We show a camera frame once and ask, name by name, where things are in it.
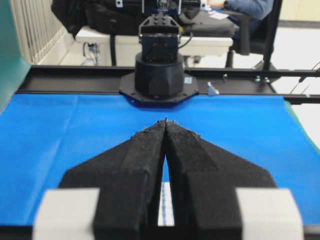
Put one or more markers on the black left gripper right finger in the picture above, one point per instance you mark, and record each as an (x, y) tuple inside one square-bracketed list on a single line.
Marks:
[(203, 181)]

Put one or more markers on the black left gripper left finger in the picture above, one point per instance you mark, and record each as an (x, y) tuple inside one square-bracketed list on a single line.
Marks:
[(120, 175)]

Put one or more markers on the blue striped white towel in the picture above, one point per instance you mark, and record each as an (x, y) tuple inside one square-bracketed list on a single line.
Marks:
[(165, 213)]

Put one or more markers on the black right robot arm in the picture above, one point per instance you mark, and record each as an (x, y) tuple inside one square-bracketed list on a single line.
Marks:
[(165, 80)]

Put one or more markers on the blue table cloth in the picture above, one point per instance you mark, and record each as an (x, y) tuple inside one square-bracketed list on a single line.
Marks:
[(43, 135)]

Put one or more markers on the white desk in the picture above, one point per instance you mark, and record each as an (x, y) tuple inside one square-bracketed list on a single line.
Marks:
[(121, 50)]

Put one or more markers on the black office chair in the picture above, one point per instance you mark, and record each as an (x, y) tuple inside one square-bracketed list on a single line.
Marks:
[(260, 42)]

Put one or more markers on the green backdrop sheet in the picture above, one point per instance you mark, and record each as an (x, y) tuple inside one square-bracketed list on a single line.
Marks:
[(13, 67)]

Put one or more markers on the person in blue sweater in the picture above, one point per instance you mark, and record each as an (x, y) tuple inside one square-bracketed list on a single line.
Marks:
[(257, 9)]

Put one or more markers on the black aluminium frame rail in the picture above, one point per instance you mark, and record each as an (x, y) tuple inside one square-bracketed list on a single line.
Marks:
[(43, 79)]

